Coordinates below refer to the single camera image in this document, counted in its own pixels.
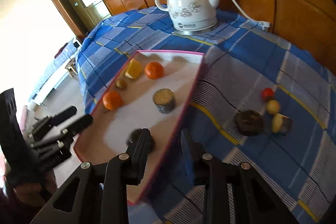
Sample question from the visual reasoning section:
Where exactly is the orange mandarin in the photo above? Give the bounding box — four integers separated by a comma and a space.
102, 90, 123, 111
145, 61, 165, 80

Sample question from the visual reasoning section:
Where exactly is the dark brown spiky fruit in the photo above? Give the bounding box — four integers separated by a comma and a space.
234, 110, 264, 136

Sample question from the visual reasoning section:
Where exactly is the small brown kiwi fruit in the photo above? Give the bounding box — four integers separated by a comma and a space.
116, 79, 127, 90

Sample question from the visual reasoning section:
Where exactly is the cut fruit with dark skin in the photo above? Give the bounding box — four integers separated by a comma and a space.
272, 113, 293, 134

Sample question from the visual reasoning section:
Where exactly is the small yellow round fruit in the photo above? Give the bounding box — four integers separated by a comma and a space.
266, 100, 281, 115

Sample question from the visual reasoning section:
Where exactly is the small red tomato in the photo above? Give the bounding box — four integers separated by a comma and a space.
261, 88, 274, 102

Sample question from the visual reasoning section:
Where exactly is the cut sugarcane-like cylinder piece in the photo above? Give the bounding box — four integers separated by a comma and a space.
153, 88, 176, 114

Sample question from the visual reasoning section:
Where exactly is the white sofa with blue cover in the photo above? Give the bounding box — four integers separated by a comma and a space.
28, 38, 81, 109

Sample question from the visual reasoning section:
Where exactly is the small wooden stool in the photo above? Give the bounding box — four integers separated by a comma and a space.
65, 57, 77, 78

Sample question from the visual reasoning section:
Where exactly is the blue plaid tablecloth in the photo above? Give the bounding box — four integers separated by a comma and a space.
76, 7, 335, 223

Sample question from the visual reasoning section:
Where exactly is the white pink-rimmed cardboard tray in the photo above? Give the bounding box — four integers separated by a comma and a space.
73, 50, 204, 203

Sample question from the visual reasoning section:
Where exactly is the orange mandarin in tray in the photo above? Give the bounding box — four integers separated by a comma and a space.
145, 61, 165, 80

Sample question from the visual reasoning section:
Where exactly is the white ceramic electric kettle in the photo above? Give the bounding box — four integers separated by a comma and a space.
154, 0, 220, 33

